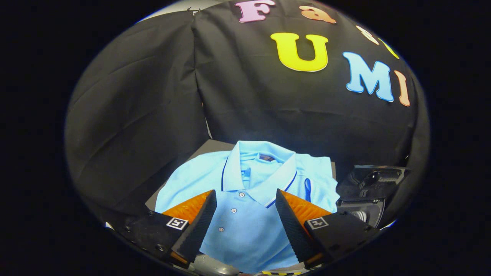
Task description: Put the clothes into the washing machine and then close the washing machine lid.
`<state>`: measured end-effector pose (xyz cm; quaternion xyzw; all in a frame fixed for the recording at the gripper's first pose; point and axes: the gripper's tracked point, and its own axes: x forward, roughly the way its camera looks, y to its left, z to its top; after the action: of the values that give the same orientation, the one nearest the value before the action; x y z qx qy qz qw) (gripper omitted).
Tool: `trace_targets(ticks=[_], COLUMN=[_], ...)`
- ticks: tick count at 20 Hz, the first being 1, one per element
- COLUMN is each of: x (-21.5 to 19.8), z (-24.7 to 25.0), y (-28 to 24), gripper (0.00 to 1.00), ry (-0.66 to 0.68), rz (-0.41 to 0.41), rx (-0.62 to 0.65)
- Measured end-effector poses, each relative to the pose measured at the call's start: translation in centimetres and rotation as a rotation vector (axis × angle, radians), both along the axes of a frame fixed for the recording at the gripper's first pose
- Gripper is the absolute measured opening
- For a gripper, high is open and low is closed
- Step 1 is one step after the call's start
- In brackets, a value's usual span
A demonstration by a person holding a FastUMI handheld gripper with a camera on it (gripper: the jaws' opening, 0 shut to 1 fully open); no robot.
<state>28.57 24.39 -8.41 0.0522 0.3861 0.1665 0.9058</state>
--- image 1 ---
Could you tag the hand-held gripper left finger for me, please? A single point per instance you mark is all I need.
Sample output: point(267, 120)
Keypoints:
point(197, 226)

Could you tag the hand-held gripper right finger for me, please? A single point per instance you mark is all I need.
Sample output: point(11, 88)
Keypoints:
point(293, 226)

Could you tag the light blue polo shirt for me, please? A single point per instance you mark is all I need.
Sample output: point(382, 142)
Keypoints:
point(249, 230)

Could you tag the grey cabinet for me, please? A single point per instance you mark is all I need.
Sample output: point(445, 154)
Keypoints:
point(209, 147)

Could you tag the black backdrop cloth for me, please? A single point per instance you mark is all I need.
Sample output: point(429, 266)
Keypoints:
point(245, 103)

